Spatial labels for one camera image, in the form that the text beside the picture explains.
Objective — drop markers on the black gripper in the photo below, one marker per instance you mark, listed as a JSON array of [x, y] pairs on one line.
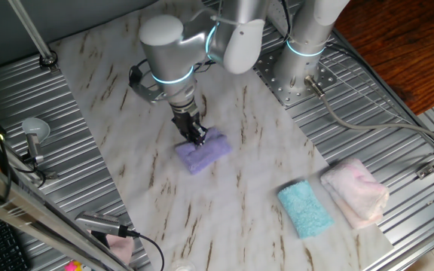
[[186, 118]]

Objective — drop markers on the purple terry cloth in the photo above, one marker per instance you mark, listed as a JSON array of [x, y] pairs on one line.
[[209, 152]]

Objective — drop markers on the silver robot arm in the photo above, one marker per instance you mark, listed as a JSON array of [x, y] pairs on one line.
[[168, 49]]

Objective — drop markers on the teal terry cloth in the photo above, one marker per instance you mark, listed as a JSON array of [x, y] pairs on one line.
[[305, 209]]

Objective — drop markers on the small pink cloth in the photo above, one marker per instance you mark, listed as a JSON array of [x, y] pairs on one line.
[[123, 248]]

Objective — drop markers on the marble pattern table sheet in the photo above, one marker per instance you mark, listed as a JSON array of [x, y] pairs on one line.
[[220, 199]]

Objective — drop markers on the clear plastic cup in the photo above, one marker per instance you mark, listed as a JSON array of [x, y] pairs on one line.
[[183, 265]]

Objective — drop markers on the pink white folded towel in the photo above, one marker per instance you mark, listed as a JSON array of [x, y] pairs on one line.
[[356, 190]]

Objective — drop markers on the yellow pink toy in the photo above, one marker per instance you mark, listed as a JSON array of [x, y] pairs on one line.
[[74, 266]]

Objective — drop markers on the slanted aluminium pole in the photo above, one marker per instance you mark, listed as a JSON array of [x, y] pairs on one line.
[[32, 34]]

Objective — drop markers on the wrist camera with metal bracket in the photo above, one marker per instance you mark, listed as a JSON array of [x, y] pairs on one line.
[[143, 90]]

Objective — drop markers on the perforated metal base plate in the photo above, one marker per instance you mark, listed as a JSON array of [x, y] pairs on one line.
[[277, 84]]

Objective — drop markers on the silver bar-shaped camera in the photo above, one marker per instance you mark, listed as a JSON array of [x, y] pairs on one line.
[[96, 223]]

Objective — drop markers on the grey round camera on stand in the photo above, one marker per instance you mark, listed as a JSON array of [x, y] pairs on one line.
[[35, 131]]

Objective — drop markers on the aluminium frame beam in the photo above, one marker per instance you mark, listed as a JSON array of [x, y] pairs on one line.
[[17, 205]]

